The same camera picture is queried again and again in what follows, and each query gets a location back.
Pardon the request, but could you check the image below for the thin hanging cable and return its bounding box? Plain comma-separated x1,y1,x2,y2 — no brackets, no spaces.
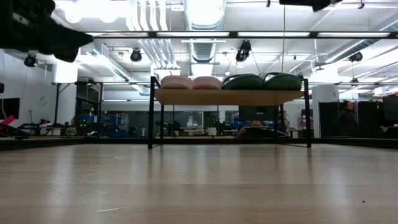
282,4,287,74

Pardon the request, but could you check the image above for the black ceiling spotlight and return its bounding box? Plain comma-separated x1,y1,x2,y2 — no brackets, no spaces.
234,39,252,63
24,54,39,68
129,49,143,63
348,51,364,63

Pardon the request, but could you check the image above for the person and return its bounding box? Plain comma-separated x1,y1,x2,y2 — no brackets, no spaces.
335,100,359,138

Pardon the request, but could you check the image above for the wooden shelf with black legs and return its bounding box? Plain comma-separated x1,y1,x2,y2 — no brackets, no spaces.
147,76,312,149

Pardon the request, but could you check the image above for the blue storage bin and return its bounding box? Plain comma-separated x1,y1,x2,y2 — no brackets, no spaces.
77,114,105,125

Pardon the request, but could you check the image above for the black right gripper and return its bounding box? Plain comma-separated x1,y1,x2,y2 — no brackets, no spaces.
279,0,343,12

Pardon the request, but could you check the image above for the pink rubber slide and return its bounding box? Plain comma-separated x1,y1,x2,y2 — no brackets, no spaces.
160,75,193,90
192,76,223,90

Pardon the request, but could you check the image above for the silver ventilation duct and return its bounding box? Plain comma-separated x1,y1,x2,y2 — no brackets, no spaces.
183,0,227,63

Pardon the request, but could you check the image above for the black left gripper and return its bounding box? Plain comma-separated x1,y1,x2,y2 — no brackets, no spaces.
0,0,94,62

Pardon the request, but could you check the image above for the black aluminium table frame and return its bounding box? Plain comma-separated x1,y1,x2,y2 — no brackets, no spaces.
0,136,398,151

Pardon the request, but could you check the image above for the green rubber slide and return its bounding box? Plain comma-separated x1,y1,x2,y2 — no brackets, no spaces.
260,72,303,91
221,73,264,91

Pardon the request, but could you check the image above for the black wall monitor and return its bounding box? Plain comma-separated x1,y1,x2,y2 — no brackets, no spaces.
0,97,21,120

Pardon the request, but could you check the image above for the red padded bar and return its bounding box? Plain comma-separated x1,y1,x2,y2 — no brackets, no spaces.
0,114,16,131

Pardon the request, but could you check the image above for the black partition panel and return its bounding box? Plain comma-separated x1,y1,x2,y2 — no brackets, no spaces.
318,101,384,139

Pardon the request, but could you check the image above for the black metal rack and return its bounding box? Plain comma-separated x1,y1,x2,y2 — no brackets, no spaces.
51,81,105,138

